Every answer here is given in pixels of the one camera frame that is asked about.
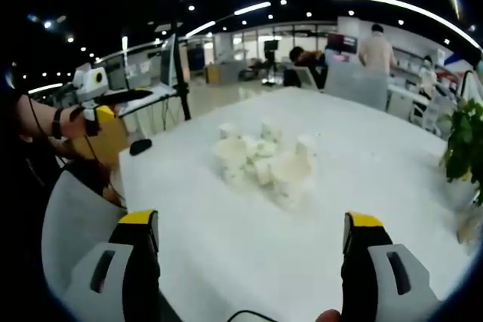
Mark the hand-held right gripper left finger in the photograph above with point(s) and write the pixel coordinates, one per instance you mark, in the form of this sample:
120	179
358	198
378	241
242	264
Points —
124	276

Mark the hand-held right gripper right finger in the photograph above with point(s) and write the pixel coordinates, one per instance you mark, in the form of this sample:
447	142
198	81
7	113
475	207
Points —
373	280

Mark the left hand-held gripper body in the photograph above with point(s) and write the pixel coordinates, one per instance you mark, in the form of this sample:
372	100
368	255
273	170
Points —
90	80

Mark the pile of white paper cups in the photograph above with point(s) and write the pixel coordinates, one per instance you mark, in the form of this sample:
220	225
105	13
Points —
264	161

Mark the person's left hand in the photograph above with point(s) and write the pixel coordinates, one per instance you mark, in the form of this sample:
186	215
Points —
75	124

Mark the person's right hand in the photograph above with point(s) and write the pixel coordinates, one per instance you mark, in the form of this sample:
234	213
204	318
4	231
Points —
329	316

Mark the small black oval object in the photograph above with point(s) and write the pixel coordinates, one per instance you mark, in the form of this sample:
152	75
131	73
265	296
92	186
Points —
140	147

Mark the computer monitor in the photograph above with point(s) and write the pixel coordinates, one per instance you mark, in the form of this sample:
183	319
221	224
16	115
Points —
168	60

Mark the black tripod stand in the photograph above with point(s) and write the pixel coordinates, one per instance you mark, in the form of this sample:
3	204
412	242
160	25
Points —
181	73

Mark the grey chair with rounded back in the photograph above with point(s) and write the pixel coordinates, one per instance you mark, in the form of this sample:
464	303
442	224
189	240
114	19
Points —
75	216

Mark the clear plant vase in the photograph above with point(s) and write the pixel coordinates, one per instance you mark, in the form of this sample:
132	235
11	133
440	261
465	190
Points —
468	227

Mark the white table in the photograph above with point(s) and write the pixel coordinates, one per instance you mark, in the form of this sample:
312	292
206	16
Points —
241	246

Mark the green potted plant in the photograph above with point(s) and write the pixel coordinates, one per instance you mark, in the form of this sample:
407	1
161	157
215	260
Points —
464	141

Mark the red display screen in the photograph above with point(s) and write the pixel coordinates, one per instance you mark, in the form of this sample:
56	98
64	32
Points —
341	43

